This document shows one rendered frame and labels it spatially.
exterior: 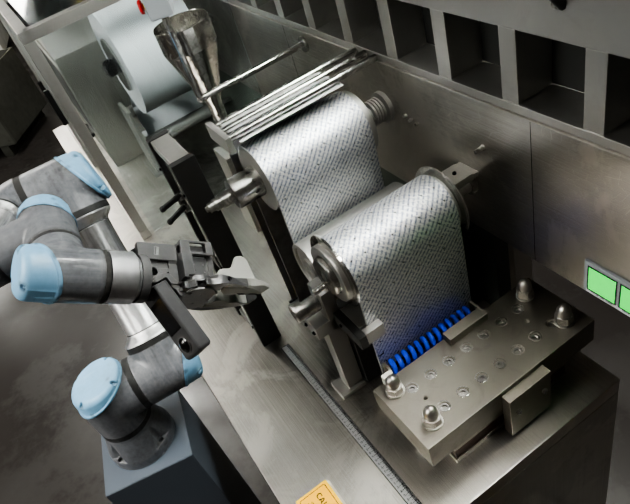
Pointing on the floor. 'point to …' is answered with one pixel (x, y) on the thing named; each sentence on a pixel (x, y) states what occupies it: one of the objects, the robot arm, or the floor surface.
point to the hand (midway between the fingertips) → (256, 295)
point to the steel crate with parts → (6, 102)
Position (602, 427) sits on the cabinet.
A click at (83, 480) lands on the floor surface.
